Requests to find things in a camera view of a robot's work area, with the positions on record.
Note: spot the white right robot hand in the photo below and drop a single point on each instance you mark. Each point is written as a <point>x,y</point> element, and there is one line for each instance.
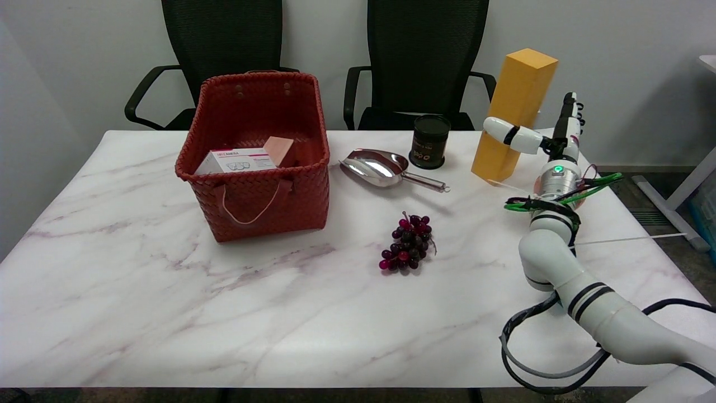
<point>517,136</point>

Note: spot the yellow rectangular box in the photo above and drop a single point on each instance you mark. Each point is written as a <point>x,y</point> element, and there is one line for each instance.
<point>514,89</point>

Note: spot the purple grape bunch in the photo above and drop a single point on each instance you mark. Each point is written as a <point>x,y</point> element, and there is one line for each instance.
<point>409,243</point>

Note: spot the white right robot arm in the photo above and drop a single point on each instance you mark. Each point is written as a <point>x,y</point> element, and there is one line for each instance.
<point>604,313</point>

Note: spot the black round tin can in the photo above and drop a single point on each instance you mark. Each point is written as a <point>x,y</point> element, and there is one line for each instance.
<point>429,141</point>

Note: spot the black mesh office chair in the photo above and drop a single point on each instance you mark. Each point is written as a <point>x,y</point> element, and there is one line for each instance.
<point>425,50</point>
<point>224,39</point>

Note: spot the silver metal scoop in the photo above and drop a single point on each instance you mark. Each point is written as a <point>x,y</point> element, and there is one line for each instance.
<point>376,167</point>

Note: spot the thin white zip tie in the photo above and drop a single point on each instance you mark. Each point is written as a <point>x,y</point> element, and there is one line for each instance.
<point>632,239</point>

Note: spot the blue bin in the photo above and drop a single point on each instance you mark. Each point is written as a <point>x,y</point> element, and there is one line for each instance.
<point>706,215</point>

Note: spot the pink block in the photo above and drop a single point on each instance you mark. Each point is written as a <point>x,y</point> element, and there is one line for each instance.
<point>278,149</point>

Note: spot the red woven basket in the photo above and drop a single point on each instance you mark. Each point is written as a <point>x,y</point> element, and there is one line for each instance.
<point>263,207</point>

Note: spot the white pink printed carton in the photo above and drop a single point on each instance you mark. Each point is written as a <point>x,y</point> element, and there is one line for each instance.
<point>238,161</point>

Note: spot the white desk frame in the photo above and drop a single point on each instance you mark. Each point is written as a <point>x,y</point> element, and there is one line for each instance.
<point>674,204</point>

